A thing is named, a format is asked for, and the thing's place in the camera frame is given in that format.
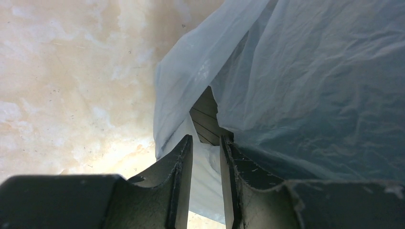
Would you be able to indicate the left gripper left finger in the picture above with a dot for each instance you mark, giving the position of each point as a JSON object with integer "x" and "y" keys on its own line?
{"x": 156, "y": 198}

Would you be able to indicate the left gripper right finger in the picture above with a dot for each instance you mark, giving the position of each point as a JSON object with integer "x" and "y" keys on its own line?
{"x": 256, "y": 199}

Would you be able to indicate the translucent blue trash bag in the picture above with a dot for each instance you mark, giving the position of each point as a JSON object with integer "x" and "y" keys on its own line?
{"x": 313, "y": 88}

